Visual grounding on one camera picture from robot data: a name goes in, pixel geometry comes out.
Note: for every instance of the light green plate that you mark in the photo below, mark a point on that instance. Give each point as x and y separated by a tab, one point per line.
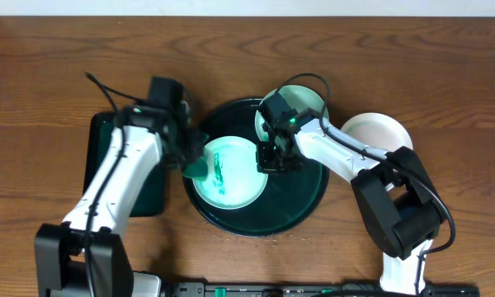
232	181
297	97

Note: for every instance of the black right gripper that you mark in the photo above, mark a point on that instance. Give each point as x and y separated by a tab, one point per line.
266	166

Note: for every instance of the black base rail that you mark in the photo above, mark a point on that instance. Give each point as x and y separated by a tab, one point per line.
198	289

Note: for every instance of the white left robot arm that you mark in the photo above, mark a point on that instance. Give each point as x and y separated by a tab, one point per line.
84	255

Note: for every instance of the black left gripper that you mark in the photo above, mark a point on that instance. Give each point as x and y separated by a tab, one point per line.
190	145

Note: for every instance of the white plate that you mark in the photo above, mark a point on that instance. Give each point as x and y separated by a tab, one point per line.
378	130

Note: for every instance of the rectangular dark green tray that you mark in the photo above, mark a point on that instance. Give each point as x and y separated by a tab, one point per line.
150	201

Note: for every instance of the light green back plate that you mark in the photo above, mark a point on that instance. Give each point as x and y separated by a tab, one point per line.
297	97

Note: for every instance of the round dark green tray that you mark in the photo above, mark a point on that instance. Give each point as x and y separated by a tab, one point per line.
287	199

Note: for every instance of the green sponge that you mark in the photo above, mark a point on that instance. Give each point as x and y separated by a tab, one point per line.
198	169

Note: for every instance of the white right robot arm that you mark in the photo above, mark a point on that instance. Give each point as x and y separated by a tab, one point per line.
399	206

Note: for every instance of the light green front plate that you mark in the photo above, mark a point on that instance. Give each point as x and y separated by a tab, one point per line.
232	181

